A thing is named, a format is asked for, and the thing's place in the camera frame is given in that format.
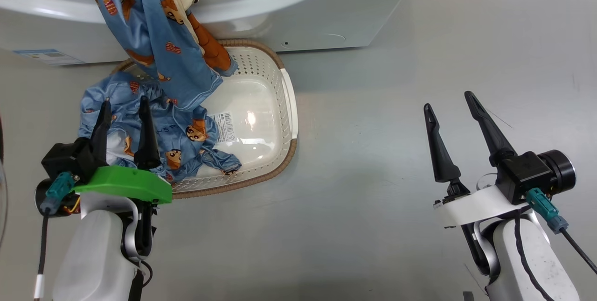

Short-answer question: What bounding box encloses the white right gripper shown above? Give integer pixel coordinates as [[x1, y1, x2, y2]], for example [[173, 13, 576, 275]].
[[423, 91, 535, 228]]

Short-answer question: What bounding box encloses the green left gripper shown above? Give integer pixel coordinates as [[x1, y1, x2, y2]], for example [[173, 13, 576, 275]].
[[75, 97, 173, 217]]

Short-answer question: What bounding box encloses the blue cartoon print pyjama garment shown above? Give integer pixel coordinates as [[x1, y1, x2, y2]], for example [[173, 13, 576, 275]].
[[78, 71, 242, 184]]

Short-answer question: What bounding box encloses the barcode label in basket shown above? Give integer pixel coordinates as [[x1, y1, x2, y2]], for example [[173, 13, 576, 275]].
[[208, 111, 236, 143]]

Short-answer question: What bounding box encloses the cream perforated laundry basket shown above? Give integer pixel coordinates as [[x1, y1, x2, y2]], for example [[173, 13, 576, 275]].
[[110, 39, 299, 200]]

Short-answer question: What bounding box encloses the white front-load washing machine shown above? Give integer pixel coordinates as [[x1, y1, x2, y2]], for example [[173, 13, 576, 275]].
[[0, 0, 423, 66]]

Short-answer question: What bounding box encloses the blue energy label sticker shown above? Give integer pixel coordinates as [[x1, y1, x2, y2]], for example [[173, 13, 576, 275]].
[[13, 49, 84, 66]]

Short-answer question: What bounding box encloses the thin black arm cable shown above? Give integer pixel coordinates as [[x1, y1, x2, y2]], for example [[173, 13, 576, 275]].
[[512, 210, 555, 301]]

